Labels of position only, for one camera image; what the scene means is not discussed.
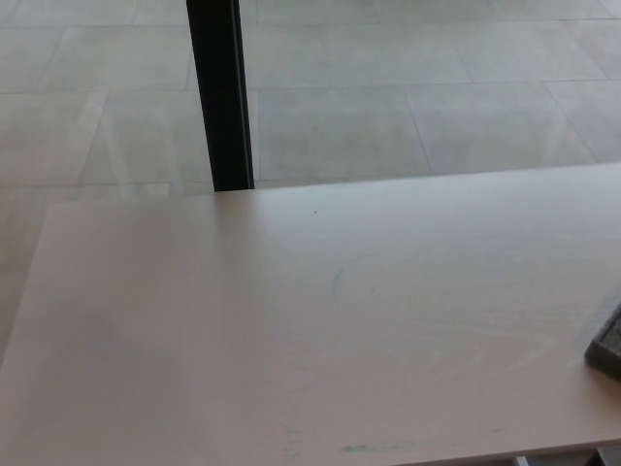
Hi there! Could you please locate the dark grey rectangular eraser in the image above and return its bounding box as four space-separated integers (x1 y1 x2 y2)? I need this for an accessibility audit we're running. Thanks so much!
583 302 621 382

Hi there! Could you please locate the black vertical metal post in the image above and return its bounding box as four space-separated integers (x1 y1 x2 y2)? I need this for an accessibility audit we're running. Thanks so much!
185 0 256 193

